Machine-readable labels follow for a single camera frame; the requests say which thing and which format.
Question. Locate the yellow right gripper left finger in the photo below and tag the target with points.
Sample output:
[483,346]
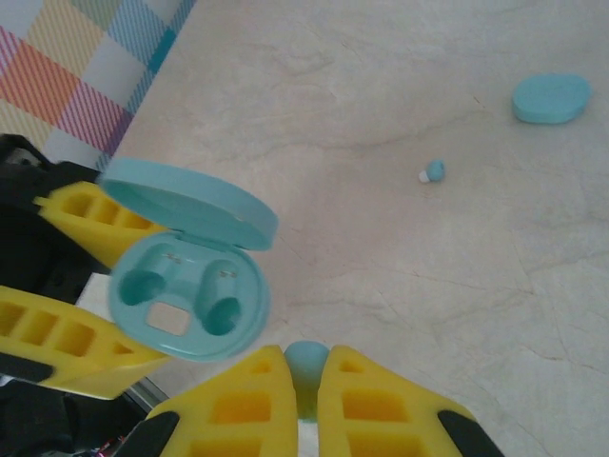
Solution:
[247,409]

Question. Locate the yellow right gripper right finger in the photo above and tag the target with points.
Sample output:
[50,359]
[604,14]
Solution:
[376,409]

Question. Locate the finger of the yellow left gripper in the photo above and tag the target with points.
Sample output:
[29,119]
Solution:
[71,343]
[95,214]

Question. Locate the teal earbud charging case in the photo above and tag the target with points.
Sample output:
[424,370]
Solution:
[185,285]

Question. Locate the teal silicone case cover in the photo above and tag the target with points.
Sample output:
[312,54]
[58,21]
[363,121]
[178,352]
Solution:
[552,97]

